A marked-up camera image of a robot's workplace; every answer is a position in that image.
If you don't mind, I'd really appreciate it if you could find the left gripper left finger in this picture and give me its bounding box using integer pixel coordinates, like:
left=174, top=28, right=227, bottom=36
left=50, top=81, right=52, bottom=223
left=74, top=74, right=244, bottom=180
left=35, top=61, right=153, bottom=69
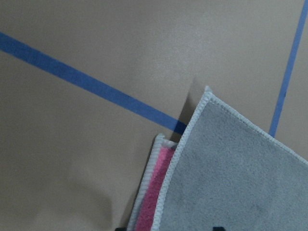
left=115, top=227, right=127, bottom=231

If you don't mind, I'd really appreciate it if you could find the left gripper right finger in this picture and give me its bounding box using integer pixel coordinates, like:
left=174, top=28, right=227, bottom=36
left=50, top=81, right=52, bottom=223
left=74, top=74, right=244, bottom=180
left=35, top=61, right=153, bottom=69
left=212, top=227, right=226, bottom=231

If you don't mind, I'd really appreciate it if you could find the pink towel grey backing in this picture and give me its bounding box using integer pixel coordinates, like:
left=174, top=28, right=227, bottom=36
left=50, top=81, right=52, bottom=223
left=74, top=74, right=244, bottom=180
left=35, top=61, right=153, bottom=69
left=127, top=88, right=308, bottom=231

